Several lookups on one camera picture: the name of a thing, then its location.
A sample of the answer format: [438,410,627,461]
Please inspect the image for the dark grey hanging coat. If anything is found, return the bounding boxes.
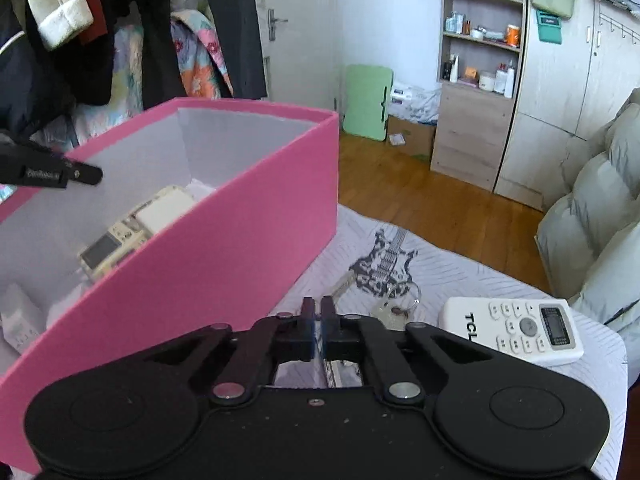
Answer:
[199,0,268,101]

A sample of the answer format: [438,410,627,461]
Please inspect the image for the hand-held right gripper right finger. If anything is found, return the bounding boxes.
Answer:
[320,296,496,406]

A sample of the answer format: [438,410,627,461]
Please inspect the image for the beige remote control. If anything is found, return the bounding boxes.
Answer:
[77,185,197,281]

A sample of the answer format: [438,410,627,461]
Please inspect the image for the red hanging garment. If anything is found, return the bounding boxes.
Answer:
[69,0,108,46]

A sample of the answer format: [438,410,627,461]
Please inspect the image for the black hanging garment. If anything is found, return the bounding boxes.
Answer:
[75,0,187,111]

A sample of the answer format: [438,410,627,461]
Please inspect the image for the grey-green puffer jacket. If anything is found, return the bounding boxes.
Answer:
[535,87,640,333]

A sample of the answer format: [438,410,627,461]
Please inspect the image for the white power adapter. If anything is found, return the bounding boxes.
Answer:
[0,282,48,356]

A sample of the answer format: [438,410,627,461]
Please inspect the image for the metal door handle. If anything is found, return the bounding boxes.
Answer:
[269,8,290,42]

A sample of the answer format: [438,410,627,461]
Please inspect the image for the white printed bed sheet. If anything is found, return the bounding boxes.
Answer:
[270,205,628,480]

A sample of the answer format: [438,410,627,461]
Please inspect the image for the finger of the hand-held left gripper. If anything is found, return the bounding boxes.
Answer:
[0,140,104,190]

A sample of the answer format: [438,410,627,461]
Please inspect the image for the teal tag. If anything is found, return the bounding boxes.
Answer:
[536,9,564,45]

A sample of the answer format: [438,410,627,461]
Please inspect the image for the light wooden wardrobe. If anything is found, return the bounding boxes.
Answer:
[492,0,640,211]

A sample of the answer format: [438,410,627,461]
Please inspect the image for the brown cardboard box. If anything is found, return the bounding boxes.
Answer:
[387,115,437,158]

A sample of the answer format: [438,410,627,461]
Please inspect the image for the white door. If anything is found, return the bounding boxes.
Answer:
[250,0,341,111]

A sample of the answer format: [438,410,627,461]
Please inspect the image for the white plastic packs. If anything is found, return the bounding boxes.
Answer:
[391,81,442,123]

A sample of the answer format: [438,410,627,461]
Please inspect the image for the white remote control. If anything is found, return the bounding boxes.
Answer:
[438,296,585,367]

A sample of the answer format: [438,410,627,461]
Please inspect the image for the white paper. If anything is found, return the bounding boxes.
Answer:
[186,180,217,203]

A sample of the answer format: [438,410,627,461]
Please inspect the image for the bunch of keys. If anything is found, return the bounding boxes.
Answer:
[330,270,423,333]

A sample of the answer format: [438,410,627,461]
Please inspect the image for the pink cardboard box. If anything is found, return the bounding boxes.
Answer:
[0,98,341,476]

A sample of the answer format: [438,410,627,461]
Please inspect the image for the green folding table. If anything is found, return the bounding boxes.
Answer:
[344,64,394,142]

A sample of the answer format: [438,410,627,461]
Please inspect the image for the wooden shelf cabinet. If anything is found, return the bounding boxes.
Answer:
[430,0,528,192]

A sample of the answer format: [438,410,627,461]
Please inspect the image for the cream fleece sleeve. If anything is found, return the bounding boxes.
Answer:
[5,0,95,51]

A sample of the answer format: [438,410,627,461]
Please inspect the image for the floral quilt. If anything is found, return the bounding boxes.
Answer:
[110,10,236,111]

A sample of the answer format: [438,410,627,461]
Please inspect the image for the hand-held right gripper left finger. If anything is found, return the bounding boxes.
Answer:
[142,297,317,406]

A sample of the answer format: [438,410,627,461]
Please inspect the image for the dark hanging jacket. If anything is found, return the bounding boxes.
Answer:
[0,0,76,138]

